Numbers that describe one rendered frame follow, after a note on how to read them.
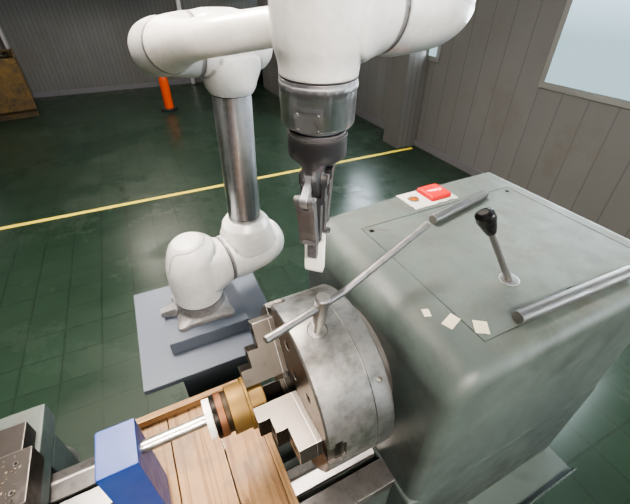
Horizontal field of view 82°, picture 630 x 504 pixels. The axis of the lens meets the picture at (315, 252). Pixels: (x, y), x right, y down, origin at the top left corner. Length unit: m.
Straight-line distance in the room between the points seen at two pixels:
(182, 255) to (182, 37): 0.60
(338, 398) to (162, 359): 0.77
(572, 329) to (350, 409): 0.37
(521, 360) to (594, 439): 1.66
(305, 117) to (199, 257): 0.75
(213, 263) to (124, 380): 1.26
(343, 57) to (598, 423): 2.15
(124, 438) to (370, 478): 0.48
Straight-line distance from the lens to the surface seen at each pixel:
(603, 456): 2.24
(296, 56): 0.41
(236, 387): 0.69
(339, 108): 0.42
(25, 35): 8.50
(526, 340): 0.64
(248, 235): 1.14
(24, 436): 0.98
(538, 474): 1.39
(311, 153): 0.44
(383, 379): 0.62
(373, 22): 0.42
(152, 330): 1.35
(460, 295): 0.67
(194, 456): 0.91
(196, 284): 1.14
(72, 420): 2.24
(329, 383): 0.58
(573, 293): 0.73
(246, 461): 0.88
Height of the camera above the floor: 1.69
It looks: 37 degrees down
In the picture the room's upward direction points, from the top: straight up
